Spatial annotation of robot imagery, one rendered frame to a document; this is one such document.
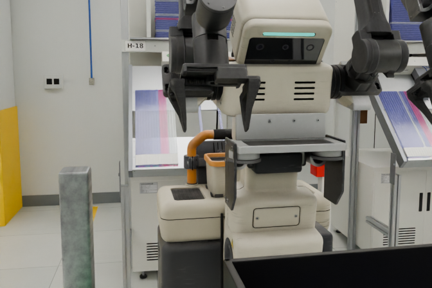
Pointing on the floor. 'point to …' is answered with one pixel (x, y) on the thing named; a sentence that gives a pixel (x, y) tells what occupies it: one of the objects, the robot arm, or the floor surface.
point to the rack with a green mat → (76, 227)
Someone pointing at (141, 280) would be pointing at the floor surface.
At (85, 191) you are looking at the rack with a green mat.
